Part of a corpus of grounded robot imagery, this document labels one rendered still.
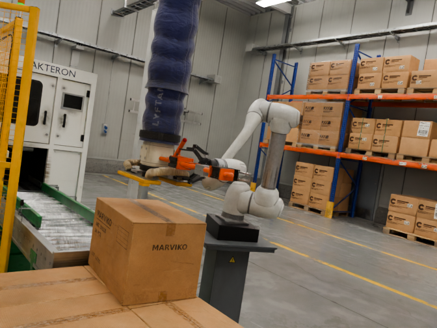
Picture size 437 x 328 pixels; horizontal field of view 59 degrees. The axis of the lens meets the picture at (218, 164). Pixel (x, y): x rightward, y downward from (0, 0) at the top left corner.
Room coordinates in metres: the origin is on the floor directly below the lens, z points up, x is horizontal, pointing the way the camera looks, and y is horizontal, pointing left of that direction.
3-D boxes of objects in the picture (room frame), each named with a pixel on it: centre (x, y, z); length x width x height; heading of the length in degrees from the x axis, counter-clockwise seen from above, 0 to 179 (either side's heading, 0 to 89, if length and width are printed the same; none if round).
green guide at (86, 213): (3.74, 1.37, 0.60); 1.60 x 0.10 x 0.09; 40
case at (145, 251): (2.13, 0.35, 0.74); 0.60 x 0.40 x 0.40; 34
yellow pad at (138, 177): (2.08, 0.42, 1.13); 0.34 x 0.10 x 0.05; 37
